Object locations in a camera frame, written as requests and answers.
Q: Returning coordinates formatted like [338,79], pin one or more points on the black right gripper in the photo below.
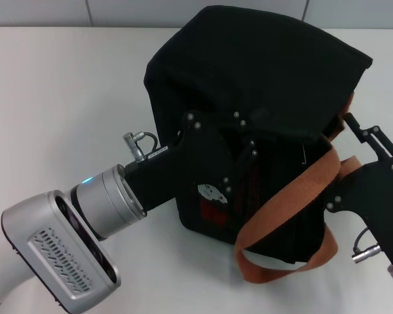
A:
[373,189]

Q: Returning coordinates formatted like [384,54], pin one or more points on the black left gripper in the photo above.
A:
[188,160]

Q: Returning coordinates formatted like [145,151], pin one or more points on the silver zipper pull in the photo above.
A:
[305,153]

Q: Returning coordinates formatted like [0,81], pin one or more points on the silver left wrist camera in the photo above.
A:
[60,250]

